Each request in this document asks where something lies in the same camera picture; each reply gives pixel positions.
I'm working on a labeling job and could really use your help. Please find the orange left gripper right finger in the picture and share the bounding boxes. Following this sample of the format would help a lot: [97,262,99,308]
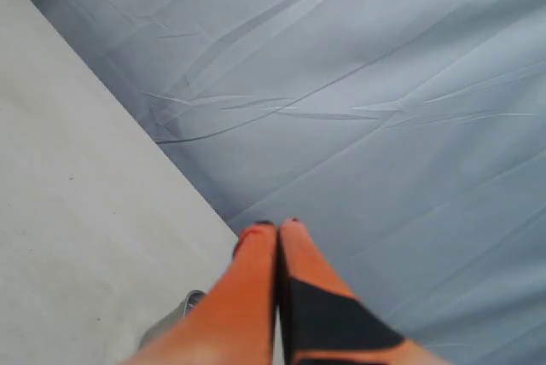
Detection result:
[277,218,446,364]

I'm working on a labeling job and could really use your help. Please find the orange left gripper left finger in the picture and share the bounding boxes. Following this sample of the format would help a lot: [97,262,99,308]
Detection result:
[124,222,276,364]

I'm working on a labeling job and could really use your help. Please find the grey wrinkled backdrop cloth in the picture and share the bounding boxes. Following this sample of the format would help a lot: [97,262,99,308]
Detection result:
[32,0,545,364]

